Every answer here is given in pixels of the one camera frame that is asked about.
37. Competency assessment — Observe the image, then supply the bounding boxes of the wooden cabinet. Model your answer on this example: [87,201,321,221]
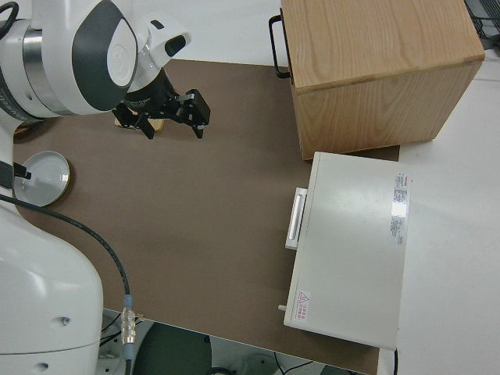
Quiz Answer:
[280,0,486,161]

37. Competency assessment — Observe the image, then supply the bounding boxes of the black cabinet handle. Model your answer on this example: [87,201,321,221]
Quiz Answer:
[267,14,293,78]

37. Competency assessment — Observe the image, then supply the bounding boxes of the brown table mat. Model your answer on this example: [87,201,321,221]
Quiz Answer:
[11,58,403,375]

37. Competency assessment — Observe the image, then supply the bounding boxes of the white toaster oven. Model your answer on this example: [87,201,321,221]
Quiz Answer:
[283,151,414,352]

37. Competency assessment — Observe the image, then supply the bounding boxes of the thick black gripper cable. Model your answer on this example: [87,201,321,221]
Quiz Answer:
[0,193,138,375]

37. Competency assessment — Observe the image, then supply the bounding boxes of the dark round pedestal base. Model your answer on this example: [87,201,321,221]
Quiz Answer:
[132,322,214,375]

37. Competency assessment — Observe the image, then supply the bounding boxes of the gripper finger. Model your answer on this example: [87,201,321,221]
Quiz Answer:
[0,159,31,189]

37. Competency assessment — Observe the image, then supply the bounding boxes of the brown wicker basket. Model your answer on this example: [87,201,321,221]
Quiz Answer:
[12,120,45,138]

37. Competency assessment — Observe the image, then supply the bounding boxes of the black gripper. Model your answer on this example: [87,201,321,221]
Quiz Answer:
[112,70,213,141]

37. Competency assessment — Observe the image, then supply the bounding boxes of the gray round plate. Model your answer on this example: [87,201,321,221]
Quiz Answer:
[11,150,72,208]

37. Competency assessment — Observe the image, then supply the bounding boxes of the wooden mug tree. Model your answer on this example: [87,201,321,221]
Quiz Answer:
[114,116,166,133]

